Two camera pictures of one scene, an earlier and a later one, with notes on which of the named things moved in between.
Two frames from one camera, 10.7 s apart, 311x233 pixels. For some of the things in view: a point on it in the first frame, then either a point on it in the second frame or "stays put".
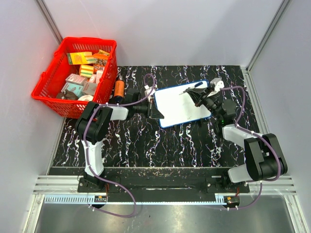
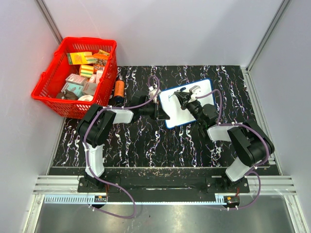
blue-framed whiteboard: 177,109 stays put
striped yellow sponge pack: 86,71 stays put
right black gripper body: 203,99 → 193,106
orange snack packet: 101,58 stays put
